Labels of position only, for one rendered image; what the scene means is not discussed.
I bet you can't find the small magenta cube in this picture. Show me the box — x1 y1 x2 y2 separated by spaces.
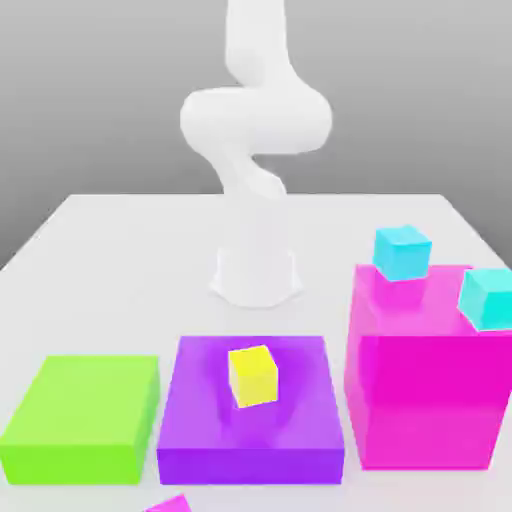
143 493 193 512

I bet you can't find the large purple box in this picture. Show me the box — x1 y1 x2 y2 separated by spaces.
156 334 346 486

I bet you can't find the large magenta box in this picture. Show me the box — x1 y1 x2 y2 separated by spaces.
343 262 512 472

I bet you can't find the small yellow cube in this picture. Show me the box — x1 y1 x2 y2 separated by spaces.
227 344 280 410

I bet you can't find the small cyan cube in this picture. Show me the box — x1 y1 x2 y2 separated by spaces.
372 224 434 283

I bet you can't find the large green box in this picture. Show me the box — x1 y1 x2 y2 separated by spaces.
0 354 161 486

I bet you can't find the small turquoise cube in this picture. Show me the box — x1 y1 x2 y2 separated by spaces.
456 267 512 333

